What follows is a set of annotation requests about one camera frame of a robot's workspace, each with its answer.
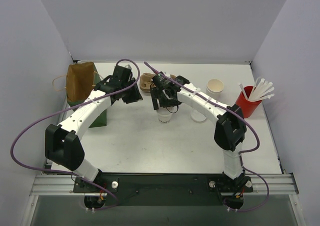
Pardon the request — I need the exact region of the translucent plastic lid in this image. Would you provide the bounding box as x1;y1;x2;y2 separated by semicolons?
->
190;109;207;123
157;107;172;116

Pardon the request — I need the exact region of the green paper bag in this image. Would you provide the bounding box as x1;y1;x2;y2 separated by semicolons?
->
51;62;111;129

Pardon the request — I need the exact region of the white paper cup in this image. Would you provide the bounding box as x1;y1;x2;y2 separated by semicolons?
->
206;79;224;99
157;114;172;124

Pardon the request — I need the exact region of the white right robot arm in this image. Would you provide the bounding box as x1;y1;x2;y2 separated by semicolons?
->
150;74;247;180

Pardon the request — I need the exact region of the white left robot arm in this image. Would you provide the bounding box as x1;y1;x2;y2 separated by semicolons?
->
45;65;142;192

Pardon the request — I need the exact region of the brown cardboard cup carrier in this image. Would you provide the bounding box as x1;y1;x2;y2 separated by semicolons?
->
139;73;170;93

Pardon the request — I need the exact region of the translucent plastic lid on table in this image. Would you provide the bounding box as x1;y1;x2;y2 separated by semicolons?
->
190;109;207;123

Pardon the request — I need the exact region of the red cup with straws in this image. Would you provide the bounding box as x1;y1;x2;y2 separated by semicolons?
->
235;77;275;118

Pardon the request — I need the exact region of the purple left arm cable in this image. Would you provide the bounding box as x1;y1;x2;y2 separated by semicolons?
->
9;58;141;211

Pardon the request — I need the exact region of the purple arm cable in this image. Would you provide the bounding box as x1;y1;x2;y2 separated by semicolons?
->
9;58;141;211
143;61;270;213

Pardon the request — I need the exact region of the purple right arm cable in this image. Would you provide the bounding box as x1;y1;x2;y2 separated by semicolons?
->
143;61;270;213

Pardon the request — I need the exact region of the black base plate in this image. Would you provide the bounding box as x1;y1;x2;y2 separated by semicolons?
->
73;173;253;209

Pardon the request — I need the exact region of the aluminium rail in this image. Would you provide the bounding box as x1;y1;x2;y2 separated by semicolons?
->
30;174;299;196

